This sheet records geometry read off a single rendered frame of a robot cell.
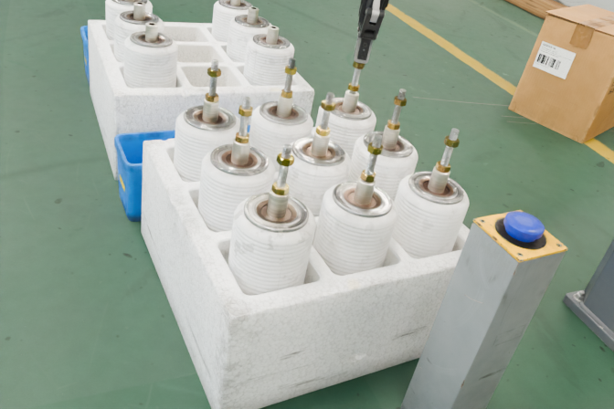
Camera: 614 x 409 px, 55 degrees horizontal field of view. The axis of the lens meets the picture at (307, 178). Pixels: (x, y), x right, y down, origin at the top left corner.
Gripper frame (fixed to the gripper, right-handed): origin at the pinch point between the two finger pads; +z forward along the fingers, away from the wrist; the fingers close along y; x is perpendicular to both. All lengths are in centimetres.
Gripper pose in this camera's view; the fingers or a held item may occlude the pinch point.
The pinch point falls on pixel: (363, 48)
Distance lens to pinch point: 92.5
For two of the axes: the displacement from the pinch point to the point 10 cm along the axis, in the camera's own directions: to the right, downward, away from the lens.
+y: -0.5, 5.2, -8.5
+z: -1.6, 8.4, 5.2
